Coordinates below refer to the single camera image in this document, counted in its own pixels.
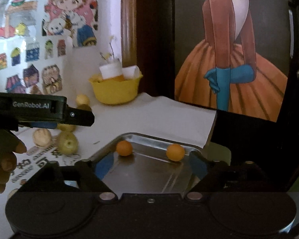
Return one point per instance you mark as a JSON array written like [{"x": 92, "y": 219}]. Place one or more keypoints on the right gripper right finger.
[{"x": 211, "y": 176}]

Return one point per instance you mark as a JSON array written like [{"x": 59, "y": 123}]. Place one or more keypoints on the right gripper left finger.
[{"x": 91, "y": 173}]

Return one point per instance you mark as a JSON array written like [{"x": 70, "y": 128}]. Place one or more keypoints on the green pear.
[{"x": 67, "y": 143}]

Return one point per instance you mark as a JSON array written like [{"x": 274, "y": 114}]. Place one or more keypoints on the orange tangerine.
[
  {"x": 175, "y": 152},
  {"x": 124, "y": 148}
]

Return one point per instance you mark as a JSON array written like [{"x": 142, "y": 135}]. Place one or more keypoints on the striped pepino melon front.
[{"x": 42, "y": 137}]

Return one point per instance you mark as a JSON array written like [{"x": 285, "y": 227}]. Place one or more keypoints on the green-brown pear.
[{"x": 66, "y": 127}]

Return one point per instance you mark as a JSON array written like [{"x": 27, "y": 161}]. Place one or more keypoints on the brown kiwi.
[{"x": 84, "y": 107}]

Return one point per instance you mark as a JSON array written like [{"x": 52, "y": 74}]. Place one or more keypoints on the left human hand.
[{"x": 10, "y": 145}]

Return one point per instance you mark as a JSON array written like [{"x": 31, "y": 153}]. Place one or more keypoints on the metal tray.
[{"x": 148, "y": 170}]

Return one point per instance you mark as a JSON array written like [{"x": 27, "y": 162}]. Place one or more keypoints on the houses drawing paper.
[{"x": 36, "y": 65}]

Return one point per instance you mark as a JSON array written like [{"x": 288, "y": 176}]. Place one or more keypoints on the yellow lemon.
[{"x": 82, "y": 99}]

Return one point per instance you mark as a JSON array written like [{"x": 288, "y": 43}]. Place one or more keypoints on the yellow plastic bowl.
[{"x": 111, "y": 92}]

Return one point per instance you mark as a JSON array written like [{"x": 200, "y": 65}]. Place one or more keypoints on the yellow fruit in bowl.
[{"x": 97, "y": 78}]

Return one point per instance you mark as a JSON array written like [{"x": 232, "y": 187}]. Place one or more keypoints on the white orange cup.
[{"x": 112, "y": 71}]

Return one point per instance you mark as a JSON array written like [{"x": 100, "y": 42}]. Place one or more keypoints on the coloured scene drawing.
[{"x": 17, "y": 18}]

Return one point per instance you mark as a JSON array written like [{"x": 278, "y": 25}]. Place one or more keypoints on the small white cup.
[{"x": 131, "y": 72}]

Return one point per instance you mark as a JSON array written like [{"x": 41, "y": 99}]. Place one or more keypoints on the yellow dried flower sprig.
[{"x": 109, "y": 56}]

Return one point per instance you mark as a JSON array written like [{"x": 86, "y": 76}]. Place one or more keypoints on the cartoon kids drawing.
[{"x": 75, "y": 18}]

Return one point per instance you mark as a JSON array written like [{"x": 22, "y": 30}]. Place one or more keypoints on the girl orange dress poster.
[{"x": 225, "y": 72}]

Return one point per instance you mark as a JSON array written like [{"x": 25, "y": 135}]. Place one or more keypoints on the wooden door frame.
[{"x": 129, "y": 32}]

